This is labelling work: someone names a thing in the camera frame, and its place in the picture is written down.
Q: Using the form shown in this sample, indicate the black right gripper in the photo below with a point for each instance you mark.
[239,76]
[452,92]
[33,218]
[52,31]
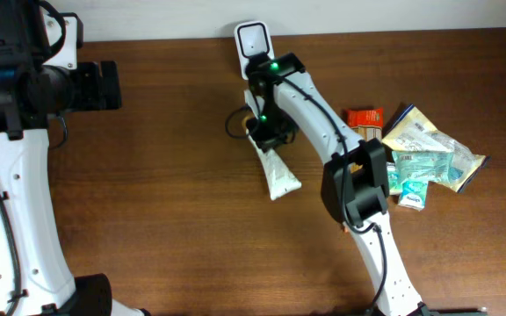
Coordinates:
[266,142]

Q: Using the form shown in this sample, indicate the white bamboo print tube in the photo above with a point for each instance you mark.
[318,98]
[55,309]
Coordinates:
[280,179]

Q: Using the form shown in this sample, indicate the orange spaghetti packet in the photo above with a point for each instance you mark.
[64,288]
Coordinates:
[365,123]

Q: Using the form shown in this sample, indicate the cream blue snack bag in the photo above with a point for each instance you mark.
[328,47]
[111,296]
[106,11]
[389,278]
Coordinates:
[412,131]

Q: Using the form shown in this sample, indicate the teal wet wipes pack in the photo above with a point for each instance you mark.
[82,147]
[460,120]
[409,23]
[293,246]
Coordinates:
[422,166]

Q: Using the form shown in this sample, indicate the teal Kleenex tissue pack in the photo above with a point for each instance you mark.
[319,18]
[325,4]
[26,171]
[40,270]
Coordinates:
[413,194]

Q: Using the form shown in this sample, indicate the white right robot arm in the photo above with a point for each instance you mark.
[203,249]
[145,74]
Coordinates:
[332,139]

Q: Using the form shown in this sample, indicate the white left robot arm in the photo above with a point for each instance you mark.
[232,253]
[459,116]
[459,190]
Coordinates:
[42,80]

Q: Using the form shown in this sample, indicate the white barcode scanner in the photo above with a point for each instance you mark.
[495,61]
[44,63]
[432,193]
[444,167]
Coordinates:
[252,38]

